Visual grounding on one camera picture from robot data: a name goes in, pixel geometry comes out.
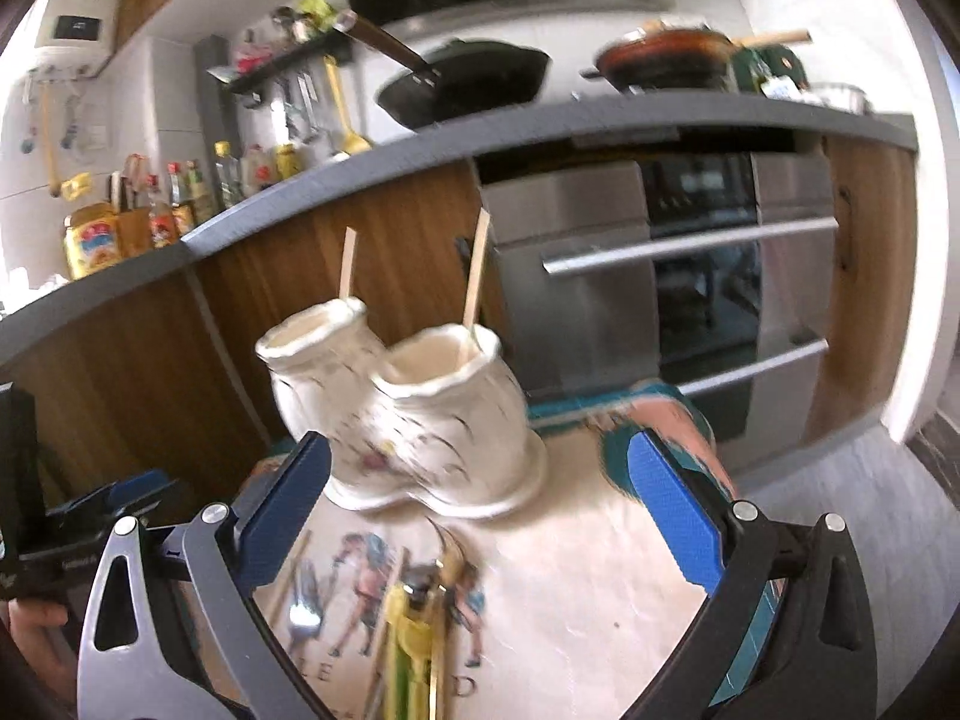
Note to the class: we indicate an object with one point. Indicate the yellow mustard bottle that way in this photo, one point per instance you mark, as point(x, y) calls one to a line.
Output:
point(287, 161)

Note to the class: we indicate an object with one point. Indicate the black wok wooden handle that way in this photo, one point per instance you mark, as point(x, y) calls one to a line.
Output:
point(458, 79)

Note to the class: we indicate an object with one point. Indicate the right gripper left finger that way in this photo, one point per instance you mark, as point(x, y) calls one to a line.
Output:
point(135, 659)

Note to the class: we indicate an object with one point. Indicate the wooden knife block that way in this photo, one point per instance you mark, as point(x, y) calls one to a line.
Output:
point(134, 232)

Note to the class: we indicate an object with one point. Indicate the silver metal fork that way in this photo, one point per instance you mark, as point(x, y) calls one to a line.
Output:
point(305, 615)

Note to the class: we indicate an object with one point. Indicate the clear yellow cap bottle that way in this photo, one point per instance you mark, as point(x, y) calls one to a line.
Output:
point(229, 178)

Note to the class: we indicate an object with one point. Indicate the red cap sauce bottle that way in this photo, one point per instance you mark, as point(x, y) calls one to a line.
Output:
point(162, 224)

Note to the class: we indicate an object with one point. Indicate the wooden chopstick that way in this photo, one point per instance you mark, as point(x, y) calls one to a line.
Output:
point(477, 265)
point(347, 266)

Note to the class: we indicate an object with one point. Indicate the grey stone countertop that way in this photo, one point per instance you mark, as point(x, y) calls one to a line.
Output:
point(595, 120)

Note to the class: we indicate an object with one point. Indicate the black wall spice shelf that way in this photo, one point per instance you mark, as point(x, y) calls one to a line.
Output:
point(255, 81)

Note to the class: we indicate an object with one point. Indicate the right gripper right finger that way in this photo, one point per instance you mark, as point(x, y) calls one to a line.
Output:
point(786, 628)

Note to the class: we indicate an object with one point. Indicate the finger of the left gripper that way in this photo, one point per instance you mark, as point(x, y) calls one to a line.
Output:
point(137, 496)

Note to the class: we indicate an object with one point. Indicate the yellow oil bottle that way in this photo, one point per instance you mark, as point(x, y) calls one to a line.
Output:
point(92, 241)

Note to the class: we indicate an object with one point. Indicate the green glass bottle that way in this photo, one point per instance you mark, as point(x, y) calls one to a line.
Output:
point(191, 202)

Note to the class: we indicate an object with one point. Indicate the white water heater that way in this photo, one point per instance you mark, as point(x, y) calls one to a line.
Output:
point(76, 38)

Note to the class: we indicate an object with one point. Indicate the gold metal fork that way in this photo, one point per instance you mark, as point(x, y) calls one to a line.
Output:
point(449, 566)

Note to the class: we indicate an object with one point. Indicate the horse print quilted mat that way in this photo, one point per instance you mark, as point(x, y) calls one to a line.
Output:
point(566, 608)

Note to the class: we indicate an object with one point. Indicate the person left hand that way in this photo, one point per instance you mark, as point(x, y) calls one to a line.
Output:
point(37, 628)

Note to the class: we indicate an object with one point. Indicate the stainless steel oven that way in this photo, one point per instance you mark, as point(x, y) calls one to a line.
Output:
point(708, 271)

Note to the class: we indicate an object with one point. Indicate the white ceramic utensil holder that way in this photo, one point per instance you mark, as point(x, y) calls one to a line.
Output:
point(438, 418)

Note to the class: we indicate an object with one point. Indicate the yellow hanging spatula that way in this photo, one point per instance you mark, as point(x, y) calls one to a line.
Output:
point(351, 142)

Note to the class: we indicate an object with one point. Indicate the red brown frying pan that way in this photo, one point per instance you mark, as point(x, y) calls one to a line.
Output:
point(678, 58)

